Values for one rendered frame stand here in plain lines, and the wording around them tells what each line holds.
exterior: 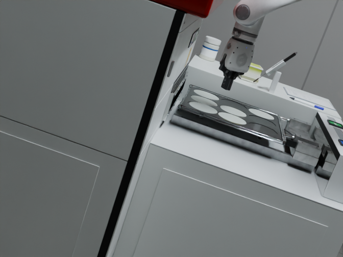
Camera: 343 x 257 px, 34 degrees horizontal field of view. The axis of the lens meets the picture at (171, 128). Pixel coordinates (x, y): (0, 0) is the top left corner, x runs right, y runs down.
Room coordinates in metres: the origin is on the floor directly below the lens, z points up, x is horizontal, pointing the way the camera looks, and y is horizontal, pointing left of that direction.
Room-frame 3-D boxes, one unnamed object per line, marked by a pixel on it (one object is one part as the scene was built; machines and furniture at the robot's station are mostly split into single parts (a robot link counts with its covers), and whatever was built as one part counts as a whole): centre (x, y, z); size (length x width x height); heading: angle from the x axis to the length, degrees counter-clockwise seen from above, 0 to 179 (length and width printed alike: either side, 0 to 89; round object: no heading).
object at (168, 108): (1.92, 0.02, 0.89); 0.44 x 0.02 x 0.10; 178
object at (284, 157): (1.80, -0.24, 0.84); 0.50 x 0.02 x 0.03; 88
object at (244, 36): (1.86, -0.13, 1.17); 0.09 x 0.08 x 0.03; 128
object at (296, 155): (1.93, -0.45, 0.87); 0.36 x 0.08 x 0.03; 178
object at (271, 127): (1.92, -0.19, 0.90); 0.34 x 0.34 x 0.01; 88
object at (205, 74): (2.30, -0.30, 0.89); 0.62 x 0.35 x 0.14; 88
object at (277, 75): (2.16, -0.31, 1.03); 0.06 x 0.04 x 0.13; 88
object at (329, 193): (1.84, -0.55, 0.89); 0.55 x 0.09 x 0.14; 178
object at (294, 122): (2.09, -0.46, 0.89); 0.08 x 0.03 x 0.03; 88
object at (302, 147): (1.77, -0.45, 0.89); 0.08 x 0.03 x 0.03; 88
